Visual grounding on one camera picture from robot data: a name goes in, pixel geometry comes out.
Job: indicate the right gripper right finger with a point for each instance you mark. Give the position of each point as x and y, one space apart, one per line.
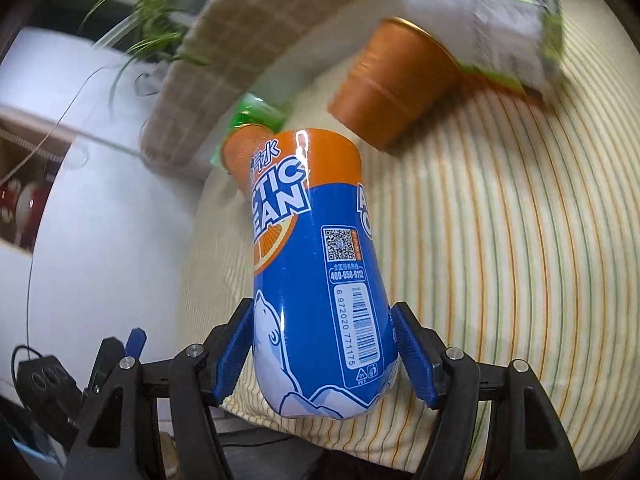
526 439

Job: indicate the beige plaid cushion backrest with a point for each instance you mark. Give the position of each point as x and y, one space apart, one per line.
238 40

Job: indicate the green tea bottle white cap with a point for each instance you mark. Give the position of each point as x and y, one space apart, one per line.
516 43

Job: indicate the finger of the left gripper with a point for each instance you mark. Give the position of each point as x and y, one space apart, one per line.
135 343
111 351

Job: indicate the blue orange Arctic Ocean cup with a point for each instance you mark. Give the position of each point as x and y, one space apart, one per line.
324 343

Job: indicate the orange paper cup near white-capped bottle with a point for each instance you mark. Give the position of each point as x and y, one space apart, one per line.
399 75

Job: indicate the spider plant in pot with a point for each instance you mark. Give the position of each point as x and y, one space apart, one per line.
158 29

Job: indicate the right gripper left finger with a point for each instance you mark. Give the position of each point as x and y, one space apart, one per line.
119 436

